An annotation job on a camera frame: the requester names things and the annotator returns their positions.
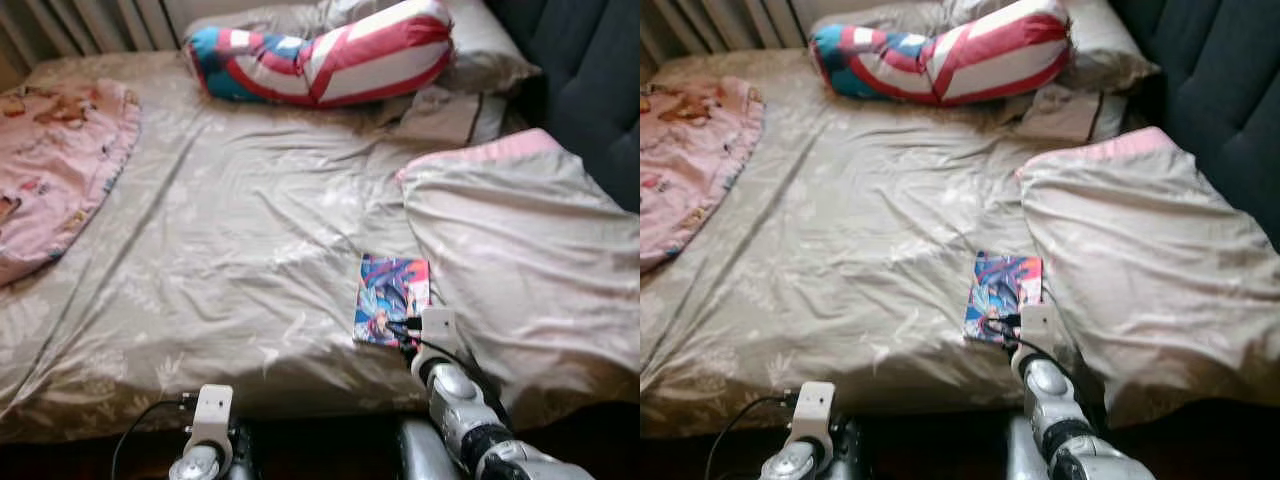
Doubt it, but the pink cartoon print blanket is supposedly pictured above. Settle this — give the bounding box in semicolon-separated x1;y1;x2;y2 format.
0;78;143;289
640;78;766;273

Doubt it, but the colourful comic book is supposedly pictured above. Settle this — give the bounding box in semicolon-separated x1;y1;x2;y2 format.
353;253;433;348
963;250;1044;346

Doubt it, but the beige pillow with pink edge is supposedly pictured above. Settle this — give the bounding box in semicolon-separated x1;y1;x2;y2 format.
395;128;640;426
1015;125;1280;426

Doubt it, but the grey pleated curtain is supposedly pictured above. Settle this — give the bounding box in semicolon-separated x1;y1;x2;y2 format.
640;0;861;66
0;0;241;71

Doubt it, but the grey floral bed sheet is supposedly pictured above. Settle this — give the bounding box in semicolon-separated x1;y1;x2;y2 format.
640;48;1280;439
0;50;640;441

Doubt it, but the silver right robot leg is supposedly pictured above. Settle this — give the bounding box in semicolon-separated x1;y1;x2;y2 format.
1005;415;1051;480
398;418;451;480

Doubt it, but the red striped bolster pillow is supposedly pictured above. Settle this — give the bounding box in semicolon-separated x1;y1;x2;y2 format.
183;0;456;109
808;0;1073;106

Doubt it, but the white cloth with dark stripe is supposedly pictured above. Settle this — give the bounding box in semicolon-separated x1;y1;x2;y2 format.
1010;82;1131;143

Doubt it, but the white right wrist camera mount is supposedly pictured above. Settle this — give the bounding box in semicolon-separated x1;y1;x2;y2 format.
418;307;459;351
1018;303;1059;351

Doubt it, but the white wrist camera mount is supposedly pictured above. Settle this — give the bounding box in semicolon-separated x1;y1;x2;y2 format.
190;385;234;451
418;307;459;351
1018;303;1059;351
790;380;837;449

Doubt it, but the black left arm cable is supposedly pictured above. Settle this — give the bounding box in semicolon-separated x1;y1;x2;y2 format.
110;395;196;480
705;392;798;480

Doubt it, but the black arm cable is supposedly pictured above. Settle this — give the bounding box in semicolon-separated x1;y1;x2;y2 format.
985;315;1101;401
110;395;196;480
705;392;798;480
385;318;501;401

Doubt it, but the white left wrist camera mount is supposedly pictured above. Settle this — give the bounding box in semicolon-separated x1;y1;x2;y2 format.
790;380;837;449
190;385;234;451

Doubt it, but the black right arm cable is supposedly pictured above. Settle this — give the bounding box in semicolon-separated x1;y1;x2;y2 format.
385;318;501;401
985;315;1101;401

